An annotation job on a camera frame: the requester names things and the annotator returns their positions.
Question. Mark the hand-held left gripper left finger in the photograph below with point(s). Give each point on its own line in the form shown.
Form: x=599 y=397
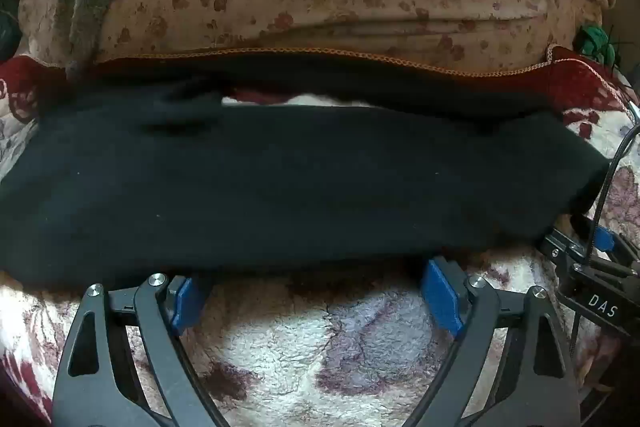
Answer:
x=186 y=302

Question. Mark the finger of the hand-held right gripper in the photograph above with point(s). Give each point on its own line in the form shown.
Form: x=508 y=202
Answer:
x=565 y=249
x=606 y=240

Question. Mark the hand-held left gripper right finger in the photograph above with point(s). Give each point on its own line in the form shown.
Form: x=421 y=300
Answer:
x=440 y=294

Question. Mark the black pants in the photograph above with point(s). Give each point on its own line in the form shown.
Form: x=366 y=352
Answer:
x=280 y=187

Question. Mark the red and white floral blanket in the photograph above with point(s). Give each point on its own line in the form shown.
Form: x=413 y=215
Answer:
x=320 y=357

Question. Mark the green object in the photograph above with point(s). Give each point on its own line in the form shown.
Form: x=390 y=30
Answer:
x=596 y=41

